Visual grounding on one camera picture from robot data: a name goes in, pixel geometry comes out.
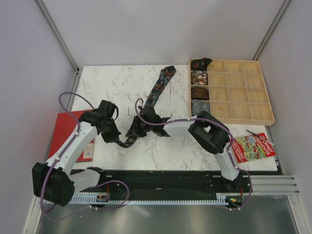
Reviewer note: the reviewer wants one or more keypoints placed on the grey aluminium frame post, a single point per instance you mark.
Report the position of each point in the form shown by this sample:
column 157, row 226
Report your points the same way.
column 55, row 31

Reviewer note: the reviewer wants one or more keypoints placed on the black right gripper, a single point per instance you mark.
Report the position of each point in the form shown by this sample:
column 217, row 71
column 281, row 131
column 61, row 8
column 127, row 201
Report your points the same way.
column 134, row 130

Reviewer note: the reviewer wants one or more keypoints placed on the thin pencil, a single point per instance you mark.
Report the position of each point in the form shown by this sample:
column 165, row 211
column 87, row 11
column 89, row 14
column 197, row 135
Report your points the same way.
column 259, row 136

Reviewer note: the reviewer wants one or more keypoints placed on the multicolour patterned rolled tie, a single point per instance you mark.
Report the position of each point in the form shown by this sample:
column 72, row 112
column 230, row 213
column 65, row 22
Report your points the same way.
column 199, row 77

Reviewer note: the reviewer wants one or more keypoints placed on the grey blue rolled tie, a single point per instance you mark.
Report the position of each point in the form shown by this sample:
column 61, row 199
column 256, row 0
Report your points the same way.
column 199, row 106

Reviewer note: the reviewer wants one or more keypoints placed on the dark blue floral tie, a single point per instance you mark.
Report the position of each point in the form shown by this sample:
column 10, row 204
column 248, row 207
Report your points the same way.
column 165, row 76

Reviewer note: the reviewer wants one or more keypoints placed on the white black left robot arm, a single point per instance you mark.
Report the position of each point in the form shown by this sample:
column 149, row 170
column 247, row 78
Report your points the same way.
column 52, row 180

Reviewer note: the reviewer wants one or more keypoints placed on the red treehouse children's book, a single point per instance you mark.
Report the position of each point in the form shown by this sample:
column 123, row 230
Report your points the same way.
column 252, row 148

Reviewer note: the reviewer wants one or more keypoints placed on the white slotted cable duct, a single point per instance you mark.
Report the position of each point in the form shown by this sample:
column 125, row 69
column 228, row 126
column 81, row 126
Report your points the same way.
column 101, row 199

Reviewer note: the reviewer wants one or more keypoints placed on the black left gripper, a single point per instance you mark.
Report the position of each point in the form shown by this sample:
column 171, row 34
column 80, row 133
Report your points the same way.
column 114, row 136

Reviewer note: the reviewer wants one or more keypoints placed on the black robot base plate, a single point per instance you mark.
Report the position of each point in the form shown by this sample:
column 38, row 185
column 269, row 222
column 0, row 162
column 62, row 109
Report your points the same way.
column 167, row 184

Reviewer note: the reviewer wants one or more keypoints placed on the dark brown rolled tie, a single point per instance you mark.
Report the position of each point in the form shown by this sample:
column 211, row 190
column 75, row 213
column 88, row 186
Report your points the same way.
column 199, row 93

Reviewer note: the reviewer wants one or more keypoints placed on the black orange rolled tie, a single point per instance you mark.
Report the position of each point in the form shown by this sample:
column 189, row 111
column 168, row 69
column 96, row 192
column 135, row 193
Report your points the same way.
column 200, row 64

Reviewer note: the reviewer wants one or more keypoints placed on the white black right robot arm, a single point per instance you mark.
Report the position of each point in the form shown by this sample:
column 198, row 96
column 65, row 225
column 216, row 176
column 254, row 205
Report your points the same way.
column 211, row 134

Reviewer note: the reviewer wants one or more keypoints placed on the wooden compartment tray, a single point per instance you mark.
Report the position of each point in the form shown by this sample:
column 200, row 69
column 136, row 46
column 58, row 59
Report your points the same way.
column 237, row 91

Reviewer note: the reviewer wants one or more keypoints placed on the grey right frame post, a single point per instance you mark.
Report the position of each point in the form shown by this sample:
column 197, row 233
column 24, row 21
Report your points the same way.
column 273, row 26

